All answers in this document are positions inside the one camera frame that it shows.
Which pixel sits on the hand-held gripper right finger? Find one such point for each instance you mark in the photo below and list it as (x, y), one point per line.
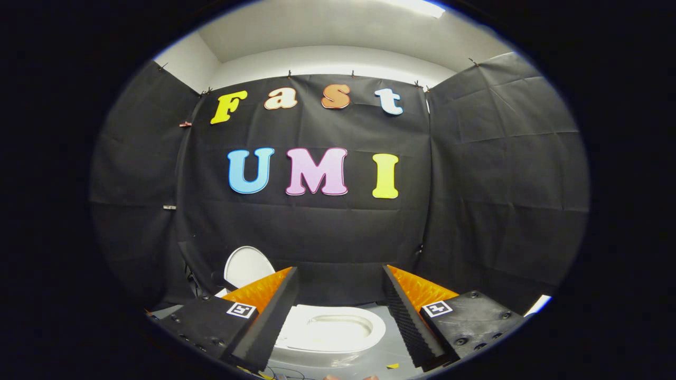
(409, 330)

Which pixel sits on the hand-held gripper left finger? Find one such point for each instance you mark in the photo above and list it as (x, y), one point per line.
(266, 327)

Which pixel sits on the white toilet lid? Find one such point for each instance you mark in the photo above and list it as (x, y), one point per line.
(247, 266)

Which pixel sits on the white toilet tank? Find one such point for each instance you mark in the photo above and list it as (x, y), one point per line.
(222, 292)

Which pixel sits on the black backdrop cloth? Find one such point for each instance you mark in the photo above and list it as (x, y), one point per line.
(327, 237)

